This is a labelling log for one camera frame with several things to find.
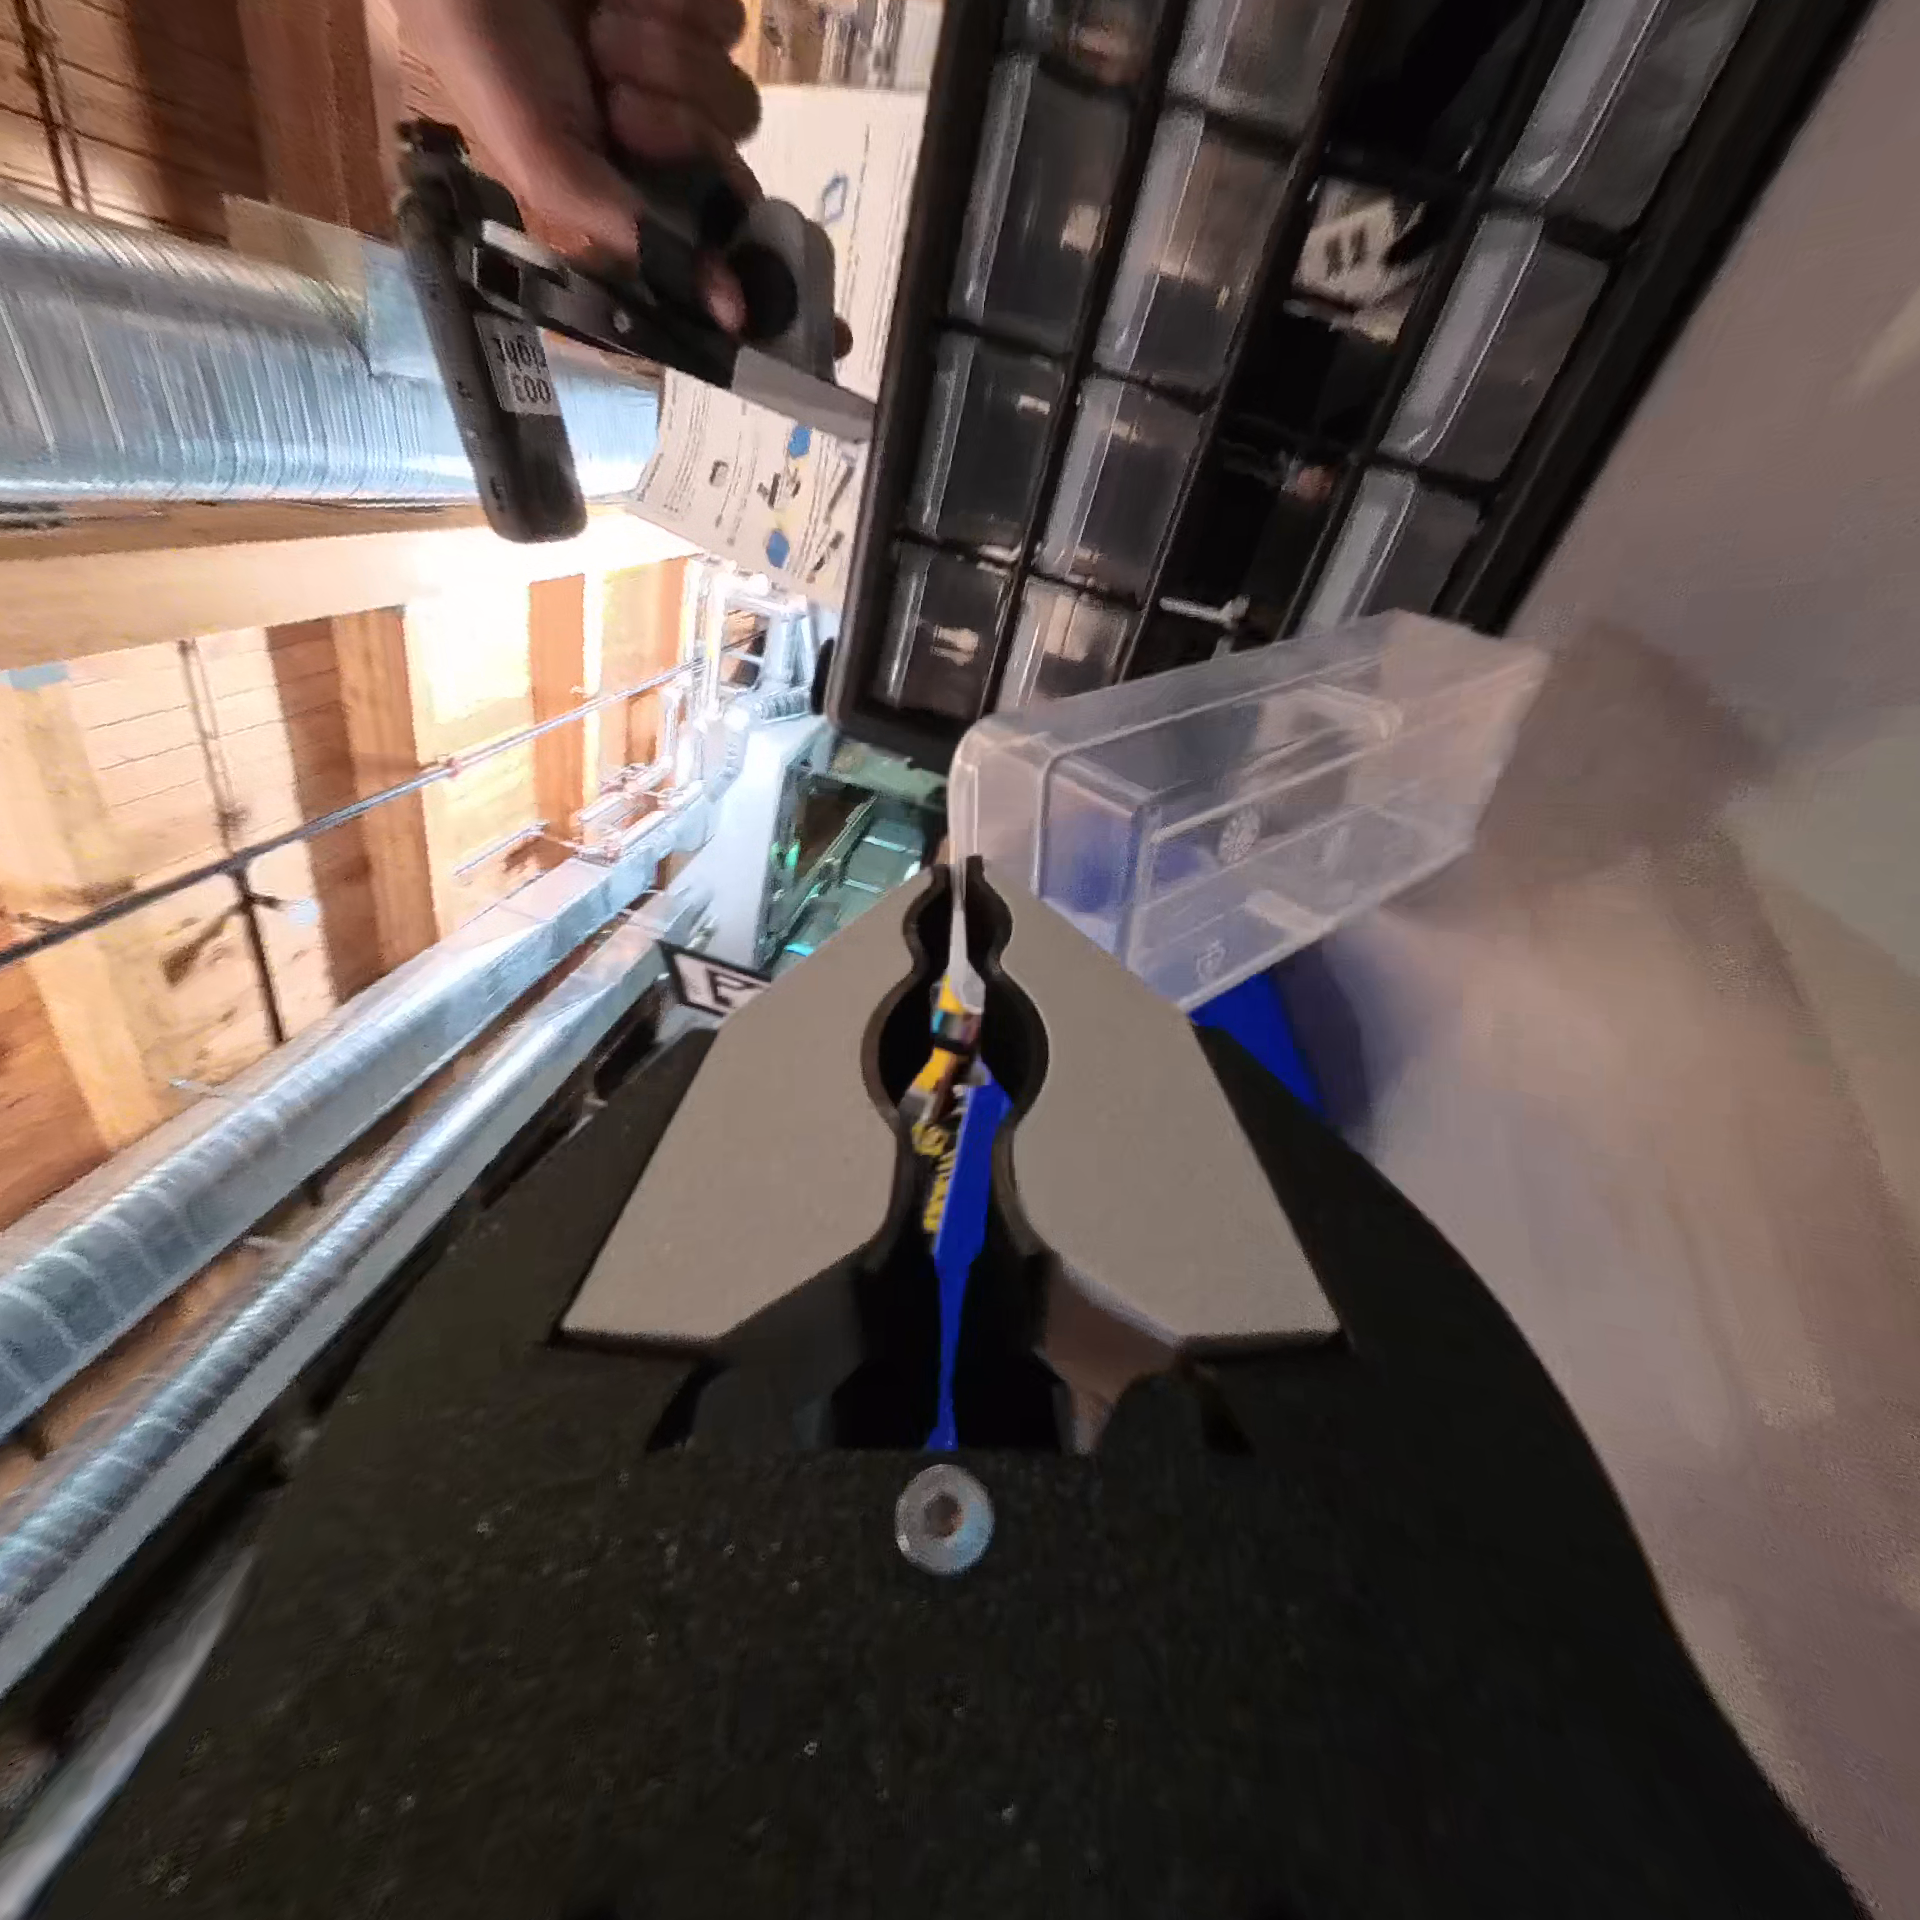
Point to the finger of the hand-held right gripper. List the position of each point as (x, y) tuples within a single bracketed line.
[(803, 399)]

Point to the white instruction poster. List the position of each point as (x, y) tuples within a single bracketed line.
[(797, 481)]

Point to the person's right hand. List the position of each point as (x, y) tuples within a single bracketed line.
[(599, 89)]

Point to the thin metal rod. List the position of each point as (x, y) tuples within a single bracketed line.
[(451, 772)]

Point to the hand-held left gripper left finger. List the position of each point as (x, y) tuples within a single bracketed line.
[(750, 1171)]

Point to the blue plastic bin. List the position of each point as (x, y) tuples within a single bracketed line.
[(1268, 1037)]

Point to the silver ribbed duct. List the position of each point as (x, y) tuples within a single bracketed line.
[(181, 359)]

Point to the clear plastic drawer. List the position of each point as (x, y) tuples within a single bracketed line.
[(1276, 780)]

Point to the black drawer cabinet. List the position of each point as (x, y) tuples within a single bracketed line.
[(1260, 495)]

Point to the group of clear cabinet drawers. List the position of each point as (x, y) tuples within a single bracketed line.
[(1036, 196)]

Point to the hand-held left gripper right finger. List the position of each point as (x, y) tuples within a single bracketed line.
[(1156, 1171)]

